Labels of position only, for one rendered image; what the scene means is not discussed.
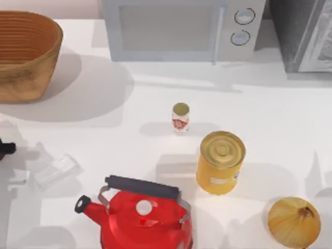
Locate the grey microwave knob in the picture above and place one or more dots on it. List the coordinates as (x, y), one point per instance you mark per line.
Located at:
(244, 15)
(240, 38)

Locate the grey cabinet with dark inside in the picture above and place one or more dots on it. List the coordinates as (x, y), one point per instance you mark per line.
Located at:
(298, 39)

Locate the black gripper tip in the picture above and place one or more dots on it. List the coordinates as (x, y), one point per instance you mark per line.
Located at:
(6, 149)

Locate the brown woven basket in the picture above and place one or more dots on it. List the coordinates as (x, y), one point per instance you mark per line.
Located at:
(24, 64)

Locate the large yellow can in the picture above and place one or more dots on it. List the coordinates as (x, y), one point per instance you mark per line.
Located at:
(220, 166)

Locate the small red and white can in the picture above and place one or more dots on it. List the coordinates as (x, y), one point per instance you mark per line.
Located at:
(180, 119)

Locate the yellow onion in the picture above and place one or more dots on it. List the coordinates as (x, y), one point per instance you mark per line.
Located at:
(294, 223)

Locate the pale microwave oven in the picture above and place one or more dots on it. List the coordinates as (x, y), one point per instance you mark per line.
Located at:
(179, 28)

